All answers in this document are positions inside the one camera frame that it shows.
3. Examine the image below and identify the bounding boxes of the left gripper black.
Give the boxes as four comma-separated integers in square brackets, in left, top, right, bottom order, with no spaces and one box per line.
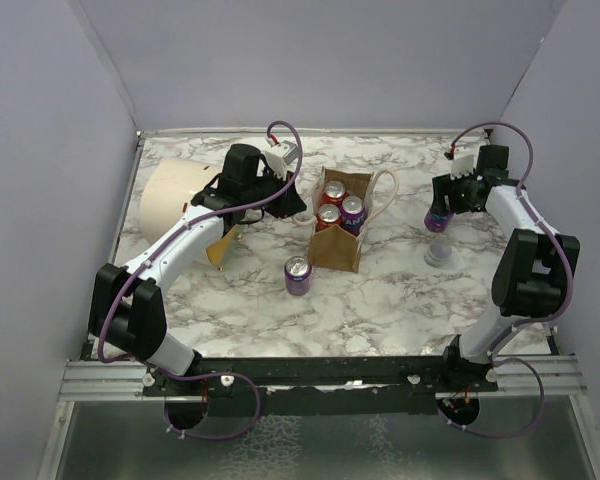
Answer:
[243,166,307,219]

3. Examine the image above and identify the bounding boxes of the purple Fanta can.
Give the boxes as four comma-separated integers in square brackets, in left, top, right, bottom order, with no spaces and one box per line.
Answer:
[340,195,366,236]
[424,210,454,233]

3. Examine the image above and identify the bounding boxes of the red cola can front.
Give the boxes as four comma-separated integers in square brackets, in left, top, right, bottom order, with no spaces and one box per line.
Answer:
[316,203,341,232]

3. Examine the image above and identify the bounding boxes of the red cola can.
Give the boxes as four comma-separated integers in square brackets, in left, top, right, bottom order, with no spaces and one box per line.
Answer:
[322,180,347,207]
[316,203,341,232]

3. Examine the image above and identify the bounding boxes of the jute canvas tote bag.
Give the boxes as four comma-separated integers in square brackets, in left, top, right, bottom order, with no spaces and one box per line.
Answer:
[291,167,399,273]

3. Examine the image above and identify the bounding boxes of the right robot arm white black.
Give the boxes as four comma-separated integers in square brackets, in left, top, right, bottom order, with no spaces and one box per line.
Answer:
[424,145,580,391]

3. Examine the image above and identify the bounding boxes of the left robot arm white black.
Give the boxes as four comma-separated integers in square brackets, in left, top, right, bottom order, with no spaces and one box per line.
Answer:
[89,141,306,395]

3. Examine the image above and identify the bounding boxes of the purple can near front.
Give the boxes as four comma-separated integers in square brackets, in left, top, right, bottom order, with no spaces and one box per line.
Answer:
[284,256,312,296]

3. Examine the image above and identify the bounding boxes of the beige round box orange lid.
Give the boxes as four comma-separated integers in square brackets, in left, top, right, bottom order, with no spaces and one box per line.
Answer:
[139,157,241,270]

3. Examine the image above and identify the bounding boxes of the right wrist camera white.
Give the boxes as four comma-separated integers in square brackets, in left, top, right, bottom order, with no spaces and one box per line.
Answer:
[450,153,476,180]

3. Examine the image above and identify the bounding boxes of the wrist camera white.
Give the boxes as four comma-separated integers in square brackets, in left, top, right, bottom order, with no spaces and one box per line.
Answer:
[450,153,476,180]
[264,141,298,179]

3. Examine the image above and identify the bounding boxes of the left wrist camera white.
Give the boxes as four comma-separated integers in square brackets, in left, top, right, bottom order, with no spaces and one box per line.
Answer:
[264,141,298,179]

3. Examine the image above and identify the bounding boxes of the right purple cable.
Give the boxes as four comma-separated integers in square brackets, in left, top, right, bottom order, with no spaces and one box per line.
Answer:
[444,121,576,440]

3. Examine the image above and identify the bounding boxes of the purple cable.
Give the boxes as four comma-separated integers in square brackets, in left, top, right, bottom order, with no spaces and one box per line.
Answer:
[444,121,576,440]
[97,119,304,441]

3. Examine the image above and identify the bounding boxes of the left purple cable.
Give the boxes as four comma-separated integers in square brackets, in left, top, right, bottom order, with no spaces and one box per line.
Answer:
[97,119,304,441]

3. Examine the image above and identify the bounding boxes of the black front mounting rail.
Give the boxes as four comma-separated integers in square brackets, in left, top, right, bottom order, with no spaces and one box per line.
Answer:
[143,356,497,417]

